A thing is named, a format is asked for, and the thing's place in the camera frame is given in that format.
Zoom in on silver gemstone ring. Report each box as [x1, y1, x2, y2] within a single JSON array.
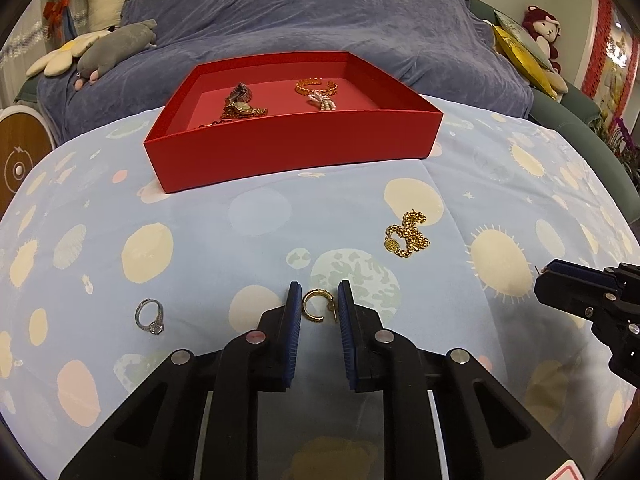
[[135, 298, 166, 337]]

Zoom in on flower shaped cushion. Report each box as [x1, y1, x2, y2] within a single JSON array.
[[26, 30, 113, 78]]

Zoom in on grey pillow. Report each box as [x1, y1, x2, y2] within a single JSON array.
[[494, 9, 551, 68]]

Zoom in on white round appliance wooden disc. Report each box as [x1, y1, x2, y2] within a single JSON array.
[[0, 105, 55, 206]]

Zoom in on purple-covered sofa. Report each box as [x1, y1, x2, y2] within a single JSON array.
[[37, 0, 533, 146]]

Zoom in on red ribbon bow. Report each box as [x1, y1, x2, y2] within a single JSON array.
[[42, 0, 73, 23]]

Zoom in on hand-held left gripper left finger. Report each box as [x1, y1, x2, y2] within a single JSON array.
[[59, 281, 304, 480]]

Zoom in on yellow pillow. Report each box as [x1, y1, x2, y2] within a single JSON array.
[[492, 25, 558, 98]]

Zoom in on planet print blue tablecloth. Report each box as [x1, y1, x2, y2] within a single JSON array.
[[0, 95, 640, 480]]

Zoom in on pearl bracelet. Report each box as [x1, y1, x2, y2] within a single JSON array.
[[306, 91, 336, 112]]

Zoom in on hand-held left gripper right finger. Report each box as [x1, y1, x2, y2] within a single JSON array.
[[337, 280, 576, 480]]

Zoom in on gold chain bracelet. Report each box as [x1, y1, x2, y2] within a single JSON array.
[[384, 210, 431, 259]]

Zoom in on potted flowers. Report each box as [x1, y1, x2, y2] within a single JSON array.
[[592, 115, 640, 181]]

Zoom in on small cream cushion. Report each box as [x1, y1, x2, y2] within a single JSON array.
[[542, 67, 569, 95]]

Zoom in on gold wristwatch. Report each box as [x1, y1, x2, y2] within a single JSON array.
[[220, 95, 268, 120]]

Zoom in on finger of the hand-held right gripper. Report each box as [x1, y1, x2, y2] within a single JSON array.
[[547, 259, 640, 286], [534, 270, 618, 322]]

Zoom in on red cardboard box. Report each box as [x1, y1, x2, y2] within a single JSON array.
[[143, 51, 445, 195]]

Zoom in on dark red monkey plush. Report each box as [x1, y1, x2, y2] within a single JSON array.
[[522, 5, 563, 73]]

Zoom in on red decorative strip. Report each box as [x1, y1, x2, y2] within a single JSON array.
[[580, 0, 613, 101]]

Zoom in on green sofa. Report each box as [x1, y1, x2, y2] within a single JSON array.
[[470, 0, 640, 191]]

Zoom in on gold hoop earring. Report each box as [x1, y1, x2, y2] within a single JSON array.
[[301, 288, 337, 324]]

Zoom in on grey plush toy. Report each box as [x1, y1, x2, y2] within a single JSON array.
[[74, 19, 158, 92]]

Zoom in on gold bangle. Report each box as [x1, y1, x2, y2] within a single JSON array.
[[294, 77, 338, 97]]

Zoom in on white sheer curtain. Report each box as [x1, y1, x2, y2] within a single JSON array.
[[0, 0, 76, 76]]

